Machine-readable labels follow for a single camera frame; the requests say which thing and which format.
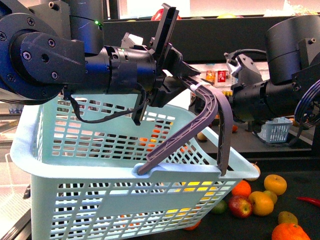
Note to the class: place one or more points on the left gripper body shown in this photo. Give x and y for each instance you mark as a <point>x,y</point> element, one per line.
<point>167,66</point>

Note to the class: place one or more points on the light teal shopping basket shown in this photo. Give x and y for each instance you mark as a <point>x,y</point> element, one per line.
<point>84,180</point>

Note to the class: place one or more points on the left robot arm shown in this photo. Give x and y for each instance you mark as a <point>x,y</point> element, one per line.
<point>57,47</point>

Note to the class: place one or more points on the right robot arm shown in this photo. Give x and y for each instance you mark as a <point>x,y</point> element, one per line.
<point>284,79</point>

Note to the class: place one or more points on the white sauce shelf unit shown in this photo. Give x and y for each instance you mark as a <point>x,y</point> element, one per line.
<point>218,75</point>

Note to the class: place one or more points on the black metal shelf rack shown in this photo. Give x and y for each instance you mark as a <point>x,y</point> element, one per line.
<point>204,41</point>

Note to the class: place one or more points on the green apple top shelf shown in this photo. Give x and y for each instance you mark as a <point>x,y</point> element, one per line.
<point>226,16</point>

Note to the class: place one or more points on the yellow lemon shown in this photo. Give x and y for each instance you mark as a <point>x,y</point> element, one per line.
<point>193,190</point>

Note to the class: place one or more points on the large red apple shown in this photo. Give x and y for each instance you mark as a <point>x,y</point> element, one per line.
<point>158,15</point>

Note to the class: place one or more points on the small blue basket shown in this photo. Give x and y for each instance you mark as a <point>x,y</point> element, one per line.
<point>276,130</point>

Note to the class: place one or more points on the green lime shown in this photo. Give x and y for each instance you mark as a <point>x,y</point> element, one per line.
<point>220,208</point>

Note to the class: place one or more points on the small red apple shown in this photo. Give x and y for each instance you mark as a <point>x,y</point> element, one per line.
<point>240,206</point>

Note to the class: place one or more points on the yellow apple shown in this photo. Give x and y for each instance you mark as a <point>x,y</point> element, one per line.
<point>276,184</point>

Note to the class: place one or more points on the yellow orange persimmon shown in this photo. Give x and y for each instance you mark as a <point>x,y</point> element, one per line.
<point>262,204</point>

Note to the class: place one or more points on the brown kiwi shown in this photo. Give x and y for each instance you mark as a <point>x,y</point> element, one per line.
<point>287,217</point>

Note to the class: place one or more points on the red chili pepper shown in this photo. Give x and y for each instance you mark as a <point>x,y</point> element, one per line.
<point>313,201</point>

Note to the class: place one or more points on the large orange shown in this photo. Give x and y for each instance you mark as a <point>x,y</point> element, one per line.
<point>289,231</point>

